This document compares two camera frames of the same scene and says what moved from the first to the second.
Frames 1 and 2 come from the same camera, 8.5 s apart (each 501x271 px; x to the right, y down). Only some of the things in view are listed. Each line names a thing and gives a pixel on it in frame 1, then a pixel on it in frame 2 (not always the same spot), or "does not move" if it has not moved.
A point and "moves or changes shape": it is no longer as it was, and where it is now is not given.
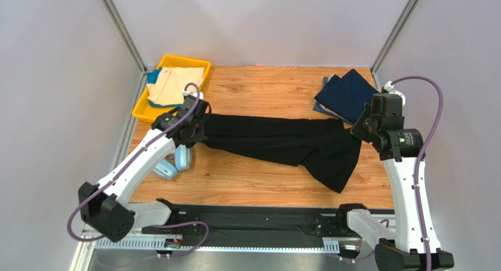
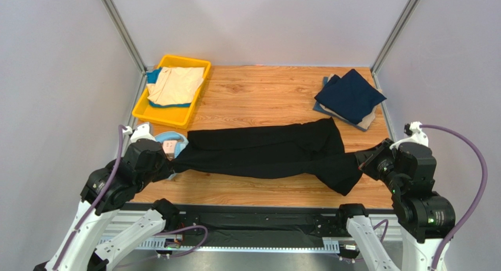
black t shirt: x=329 y=147 moves or changes shape
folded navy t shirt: x=347 y=96 does not move
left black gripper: x=201 y=136 -> x=167 y=169
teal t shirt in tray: x=152 y=76 does not move
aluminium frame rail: x=142 y=70 does not move
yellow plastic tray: x=145 y=110 does not move
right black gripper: x=361 y=125 -> x=373 y=160
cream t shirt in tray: x=169 y=86 does not move
